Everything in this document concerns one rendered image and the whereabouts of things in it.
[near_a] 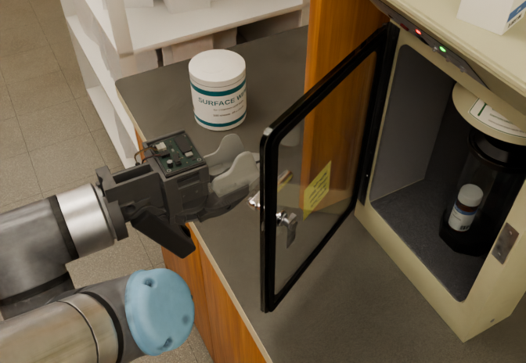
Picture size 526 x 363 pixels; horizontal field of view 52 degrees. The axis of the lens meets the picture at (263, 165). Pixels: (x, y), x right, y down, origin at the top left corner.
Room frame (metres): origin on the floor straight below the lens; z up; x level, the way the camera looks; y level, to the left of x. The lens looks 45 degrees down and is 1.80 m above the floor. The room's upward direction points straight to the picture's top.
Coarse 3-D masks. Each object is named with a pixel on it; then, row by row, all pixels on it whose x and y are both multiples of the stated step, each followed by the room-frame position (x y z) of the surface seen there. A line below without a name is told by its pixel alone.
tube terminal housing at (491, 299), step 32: (448, 64) 0.60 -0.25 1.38; (480, 96) 0.55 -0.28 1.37; (384, 224) 0.64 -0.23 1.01; (512, 224) 0.45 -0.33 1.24; (512, 256) 0.44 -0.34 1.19; (416, 288) 0.54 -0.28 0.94; (480, 288) 0.45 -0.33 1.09; (512, 288) 0.46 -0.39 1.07; (448, 320) 0.47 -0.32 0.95; (480, 320) 0.44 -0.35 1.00
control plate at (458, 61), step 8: (376, 0) 0.62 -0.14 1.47; (384, 8) 0.63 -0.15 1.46; (392, 16) 0.64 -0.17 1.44; (400, 16) 0.58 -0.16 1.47; (408, 24) 0.58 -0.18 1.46; (416, 32) 0.58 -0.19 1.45; (424, 32) 0.54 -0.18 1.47; (432, 40) 0.53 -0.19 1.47; (432, 48) 0.59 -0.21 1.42; (440, 48) 0.53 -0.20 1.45; (456, 56) 0.49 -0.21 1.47; (456, 64) 0.54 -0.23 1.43; (464, 64) 0.49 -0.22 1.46; (472, 72) 0.50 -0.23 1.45; (480, 80) 0.50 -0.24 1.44; (488, 88) 0.50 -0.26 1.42
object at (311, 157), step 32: (352, 96) 0.63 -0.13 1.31; (320, 128) 0.56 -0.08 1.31; (352, 128) 0.64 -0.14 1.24; (288, 160) 0.50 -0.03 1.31; (320, 160) 0.57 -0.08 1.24; (352, 160) 0.66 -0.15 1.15; (288, 192) 0.50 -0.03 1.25; (320, 192) 0.57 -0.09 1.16; (352, 192) 0.68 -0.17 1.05; (320, 224) 0.58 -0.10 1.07; (288, 256) 0.51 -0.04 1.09
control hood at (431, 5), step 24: (384, 0) 0.58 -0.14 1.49; (408, 0) 0.54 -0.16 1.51; (432, 0) 0.54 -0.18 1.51; (456, 0) 0.54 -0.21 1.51; (432, 24) 0.50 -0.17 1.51; (456, 24) 0.49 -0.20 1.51; (456, 48) 0.46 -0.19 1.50; (480, 48) 0.45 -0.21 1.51; (504, 48) 0.45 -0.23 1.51; (480, 72) 0.46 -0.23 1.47; (504, 72) 0.41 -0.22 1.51; (504, 96) 0.47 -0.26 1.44
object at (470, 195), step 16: (496, 160) 0.57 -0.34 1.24; (464, 176) 0.60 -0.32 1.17; (480, 176) 0.58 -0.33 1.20; (496, 176) 0.56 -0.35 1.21; (512, 176) 0.56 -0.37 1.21; (464, 192) 0.59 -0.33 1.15; (480, 192) 0.57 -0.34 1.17; (496, 192) 0.56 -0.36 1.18; (512, 192) 0.56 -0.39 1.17; (448, 208) 0.62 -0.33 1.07; (464, 208) 0.58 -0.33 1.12; (480, 208) 0.57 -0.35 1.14; (496, 208) 0.56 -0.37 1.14; (448, 224) 0.60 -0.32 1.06; (464, 224) 0.57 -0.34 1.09; (480, 224) 0.56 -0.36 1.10; (496, 224) 0.56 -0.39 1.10; (464, 240) 0.57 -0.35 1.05; (480, 240) 0.56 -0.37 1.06
